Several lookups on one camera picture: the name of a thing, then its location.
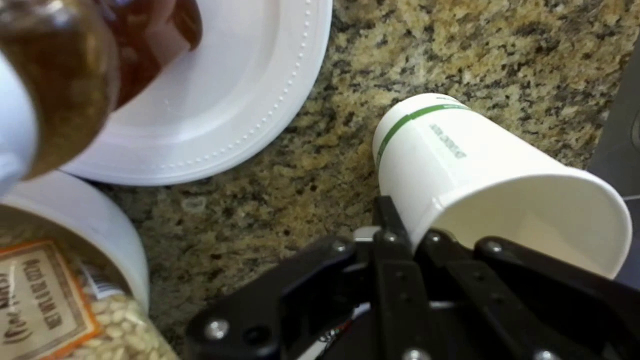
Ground steel kitchen sink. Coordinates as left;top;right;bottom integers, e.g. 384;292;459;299
587;39;640;289

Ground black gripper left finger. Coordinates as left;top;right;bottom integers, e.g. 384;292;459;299
183;194;435;360

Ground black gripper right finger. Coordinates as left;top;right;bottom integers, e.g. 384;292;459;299
418;230;640;360

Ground white round plate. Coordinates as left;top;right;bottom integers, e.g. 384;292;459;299
61;0;334;189

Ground honey bottle white cap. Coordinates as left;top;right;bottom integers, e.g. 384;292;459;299
0;0;204;198

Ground white paper cup green stripe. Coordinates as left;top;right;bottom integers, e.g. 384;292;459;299
369;93;634;281

